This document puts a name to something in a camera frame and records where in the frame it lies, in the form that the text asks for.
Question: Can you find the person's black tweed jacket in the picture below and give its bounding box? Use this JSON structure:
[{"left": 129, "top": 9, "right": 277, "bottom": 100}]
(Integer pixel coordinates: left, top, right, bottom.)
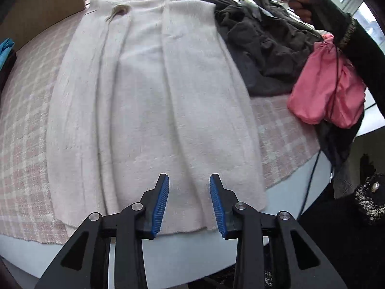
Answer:
[{"left": 301, "top": 153, "right": 385, "bottom": 289}]

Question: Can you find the blue garment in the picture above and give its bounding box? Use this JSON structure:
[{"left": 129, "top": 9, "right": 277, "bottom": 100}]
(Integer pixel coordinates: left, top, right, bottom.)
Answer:
[{"left": 0, "top": 38, "right": 15, "bottom": 73}]

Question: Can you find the person's right forearm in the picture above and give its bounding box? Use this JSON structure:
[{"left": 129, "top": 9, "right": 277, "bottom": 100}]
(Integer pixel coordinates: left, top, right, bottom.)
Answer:
[{"left": 307, "top": 0, "right": 385, "bottom": 145}]

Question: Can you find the cream knit sweater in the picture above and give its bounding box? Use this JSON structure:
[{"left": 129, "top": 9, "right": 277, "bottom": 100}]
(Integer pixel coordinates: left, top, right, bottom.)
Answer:
[{"left": 46, "top": 0, "right": 268, "bottom": 238}]

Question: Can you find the dark grey garment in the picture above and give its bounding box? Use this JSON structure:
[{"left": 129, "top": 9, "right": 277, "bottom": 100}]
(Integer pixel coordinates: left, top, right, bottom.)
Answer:
[{"left": 201, "top": 0, "right": 366, "bottom": 200}]

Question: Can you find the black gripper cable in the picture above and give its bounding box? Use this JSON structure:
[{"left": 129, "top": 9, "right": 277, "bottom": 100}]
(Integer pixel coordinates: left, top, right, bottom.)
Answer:
[{"left": 299, "top": 44, "right": 346, "bottom": 216}]

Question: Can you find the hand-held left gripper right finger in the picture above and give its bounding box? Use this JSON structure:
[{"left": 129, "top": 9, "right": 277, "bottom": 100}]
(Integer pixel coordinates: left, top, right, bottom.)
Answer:
[{"left": 209, "top": 174, "right": 348, "bottom": 289}]

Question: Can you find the person's right hand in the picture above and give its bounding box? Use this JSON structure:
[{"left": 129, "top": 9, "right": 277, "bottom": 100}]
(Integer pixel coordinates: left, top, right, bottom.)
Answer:
[{"left": 279, "top": 0, "right": 315, "bottom": 25}]

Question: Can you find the pink plaid cloth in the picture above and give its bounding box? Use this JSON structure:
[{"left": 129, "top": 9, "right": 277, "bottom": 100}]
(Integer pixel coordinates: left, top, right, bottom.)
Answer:
[{"left": 0, "top": 9, "right": 322, "bottom": 244}]

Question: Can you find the pink garment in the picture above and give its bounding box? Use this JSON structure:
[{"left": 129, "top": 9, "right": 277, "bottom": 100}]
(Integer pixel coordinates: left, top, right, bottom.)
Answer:
[{"left": 287, "top": 34, "right": 367, "bottom": 128}]

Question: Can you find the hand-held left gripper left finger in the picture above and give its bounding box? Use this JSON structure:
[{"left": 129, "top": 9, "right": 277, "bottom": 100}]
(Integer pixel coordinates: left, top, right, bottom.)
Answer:
[{"left": 34, "top": 174, "right": 170, "bottom": 289}]

